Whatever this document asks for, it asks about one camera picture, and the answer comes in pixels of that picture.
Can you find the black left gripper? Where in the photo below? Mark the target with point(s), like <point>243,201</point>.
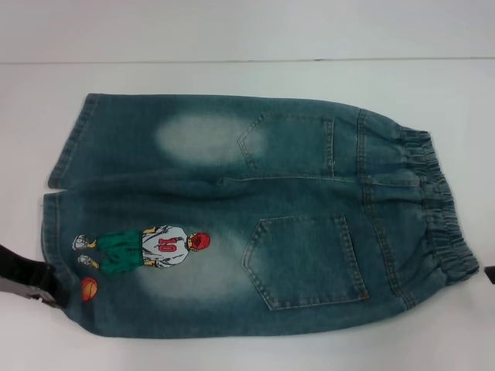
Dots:
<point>23,263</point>

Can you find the blue denim shorts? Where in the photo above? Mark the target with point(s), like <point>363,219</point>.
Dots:
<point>301,193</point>

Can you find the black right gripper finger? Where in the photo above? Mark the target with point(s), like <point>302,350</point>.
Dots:
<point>490,276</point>

